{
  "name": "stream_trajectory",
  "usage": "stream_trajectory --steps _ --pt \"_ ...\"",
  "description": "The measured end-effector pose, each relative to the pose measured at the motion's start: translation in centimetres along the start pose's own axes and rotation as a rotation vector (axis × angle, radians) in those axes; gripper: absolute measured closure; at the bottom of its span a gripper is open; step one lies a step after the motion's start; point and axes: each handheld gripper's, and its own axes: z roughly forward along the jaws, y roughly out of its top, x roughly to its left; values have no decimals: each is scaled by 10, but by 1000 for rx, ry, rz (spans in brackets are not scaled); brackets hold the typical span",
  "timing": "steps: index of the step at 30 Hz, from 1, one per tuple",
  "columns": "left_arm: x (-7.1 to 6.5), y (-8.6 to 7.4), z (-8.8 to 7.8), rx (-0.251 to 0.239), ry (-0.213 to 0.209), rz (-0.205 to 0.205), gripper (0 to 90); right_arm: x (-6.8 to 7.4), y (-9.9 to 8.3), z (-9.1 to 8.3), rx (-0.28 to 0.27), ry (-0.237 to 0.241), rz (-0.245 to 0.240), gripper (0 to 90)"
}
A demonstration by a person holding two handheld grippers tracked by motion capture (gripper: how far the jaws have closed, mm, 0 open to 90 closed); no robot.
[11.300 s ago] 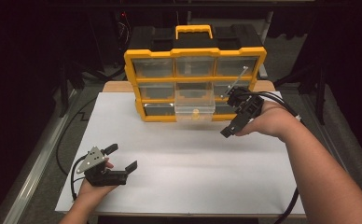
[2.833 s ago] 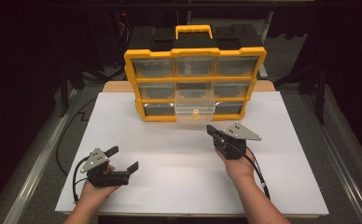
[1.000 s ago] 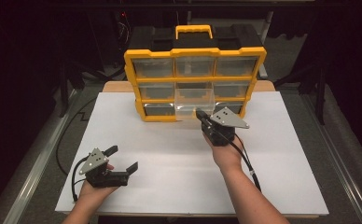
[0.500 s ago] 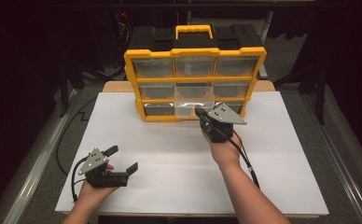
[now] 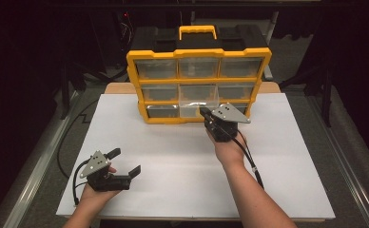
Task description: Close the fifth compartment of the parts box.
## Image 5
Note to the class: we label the yellow and black drawer organizer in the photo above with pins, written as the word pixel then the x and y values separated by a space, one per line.
pixel 199 53

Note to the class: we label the white board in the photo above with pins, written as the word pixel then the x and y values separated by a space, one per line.
pixel 173 177

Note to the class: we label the metal floor rail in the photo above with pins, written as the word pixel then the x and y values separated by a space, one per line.
pixel 347 177
pixel 36 171

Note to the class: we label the black metal stand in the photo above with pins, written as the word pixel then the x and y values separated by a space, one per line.
pixel 66 95
pixel 326 101

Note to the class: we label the wooden table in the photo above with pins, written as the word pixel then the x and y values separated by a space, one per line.
pixel 119 88

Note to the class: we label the grey metal pole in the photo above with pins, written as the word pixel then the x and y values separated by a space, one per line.
pixel 270 34

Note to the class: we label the set of transparent organizer bins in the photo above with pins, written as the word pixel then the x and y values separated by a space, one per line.
pixel 155 69

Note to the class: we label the person's left hand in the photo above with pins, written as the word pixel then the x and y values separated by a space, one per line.
pixel 92 198

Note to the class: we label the person's right hand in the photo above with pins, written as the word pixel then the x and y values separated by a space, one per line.
pixel 228 152

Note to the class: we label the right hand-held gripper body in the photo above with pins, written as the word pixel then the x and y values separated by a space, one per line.
pixel 223 129

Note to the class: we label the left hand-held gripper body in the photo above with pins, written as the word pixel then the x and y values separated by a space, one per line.
pixel 108 183

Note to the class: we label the clear plastic drawer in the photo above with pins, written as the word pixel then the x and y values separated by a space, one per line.
pixel 198 95

